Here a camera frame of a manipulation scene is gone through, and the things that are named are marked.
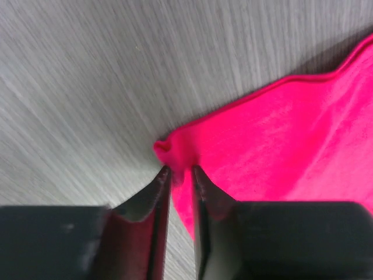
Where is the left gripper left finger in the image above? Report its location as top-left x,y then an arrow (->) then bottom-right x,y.
1,167 -> 171,279

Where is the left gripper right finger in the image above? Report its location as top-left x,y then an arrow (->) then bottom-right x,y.
191,166 -> 372,279

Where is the pink t shirt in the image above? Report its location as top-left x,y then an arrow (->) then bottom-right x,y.
153,37 -> 372,235

